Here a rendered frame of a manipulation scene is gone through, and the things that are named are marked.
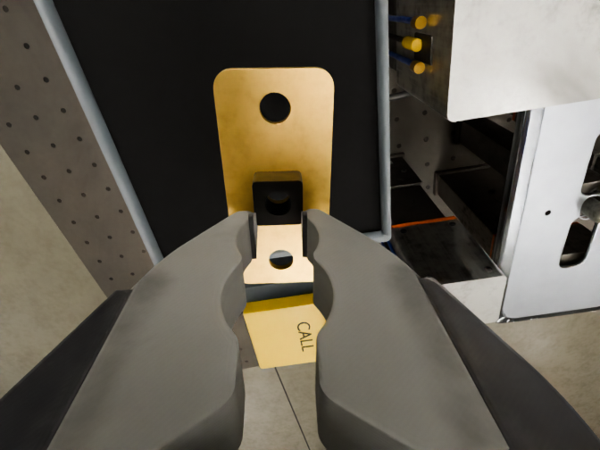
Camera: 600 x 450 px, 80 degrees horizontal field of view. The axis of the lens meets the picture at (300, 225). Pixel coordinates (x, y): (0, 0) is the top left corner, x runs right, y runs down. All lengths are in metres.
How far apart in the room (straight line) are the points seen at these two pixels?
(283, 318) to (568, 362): 2.64
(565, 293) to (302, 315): 0.41
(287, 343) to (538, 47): 0.24
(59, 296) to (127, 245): 1.27
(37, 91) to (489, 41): 0.67
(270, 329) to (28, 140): 0.63
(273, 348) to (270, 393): 2.14
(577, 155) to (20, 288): 2.08
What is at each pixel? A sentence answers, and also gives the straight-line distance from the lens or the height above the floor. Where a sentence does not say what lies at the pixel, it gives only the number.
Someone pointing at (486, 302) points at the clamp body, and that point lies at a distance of 0.44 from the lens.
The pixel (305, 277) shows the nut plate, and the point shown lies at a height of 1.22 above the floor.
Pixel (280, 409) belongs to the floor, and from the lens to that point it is 2.56.
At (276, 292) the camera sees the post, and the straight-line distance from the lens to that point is 0.26.
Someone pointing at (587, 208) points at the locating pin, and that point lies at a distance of 0.51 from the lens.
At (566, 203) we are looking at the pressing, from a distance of 0.49.
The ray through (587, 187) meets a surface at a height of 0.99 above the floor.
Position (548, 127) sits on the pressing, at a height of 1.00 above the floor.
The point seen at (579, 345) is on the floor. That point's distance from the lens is 2.75.
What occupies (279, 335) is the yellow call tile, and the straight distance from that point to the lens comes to 0.26.
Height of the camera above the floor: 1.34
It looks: 58 degrees down
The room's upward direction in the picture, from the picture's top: 174 degrees clockwise
